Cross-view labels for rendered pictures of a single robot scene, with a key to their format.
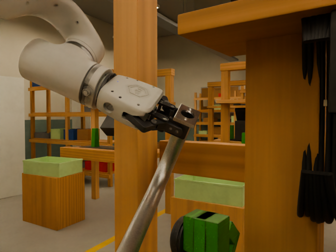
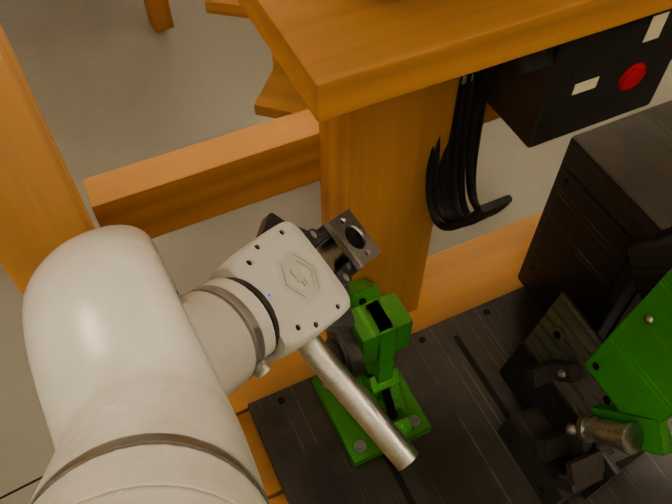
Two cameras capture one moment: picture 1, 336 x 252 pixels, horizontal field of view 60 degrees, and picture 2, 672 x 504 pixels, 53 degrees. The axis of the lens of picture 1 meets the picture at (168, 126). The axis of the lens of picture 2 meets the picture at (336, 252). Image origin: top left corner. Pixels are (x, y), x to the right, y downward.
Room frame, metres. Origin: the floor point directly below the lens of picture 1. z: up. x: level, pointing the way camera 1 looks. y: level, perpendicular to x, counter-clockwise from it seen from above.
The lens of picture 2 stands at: (0.35, 0.32, 1.87)
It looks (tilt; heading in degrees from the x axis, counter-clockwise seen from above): 54 degrees down; 300
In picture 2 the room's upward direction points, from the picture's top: straight up
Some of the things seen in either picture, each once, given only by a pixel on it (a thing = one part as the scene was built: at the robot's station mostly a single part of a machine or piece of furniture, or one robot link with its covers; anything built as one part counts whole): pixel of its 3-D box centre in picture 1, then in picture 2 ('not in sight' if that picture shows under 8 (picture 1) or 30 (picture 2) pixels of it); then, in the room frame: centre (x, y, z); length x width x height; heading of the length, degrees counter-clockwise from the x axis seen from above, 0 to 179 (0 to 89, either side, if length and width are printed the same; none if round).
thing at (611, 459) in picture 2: not in sight; (572, 411); (0.24, -0.20, 0.92); 0.22 x 0.11 x 0.11; 145
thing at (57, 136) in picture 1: (73, 126); not in sight; (6.29, 2.04, 1.13); 2.48 x 0.54 x 2.27; 60
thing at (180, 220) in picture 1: (182, 236); (341, 351); (0.54, -0.03, 1.12); 0.07 x 0.03 x 0.08; 145
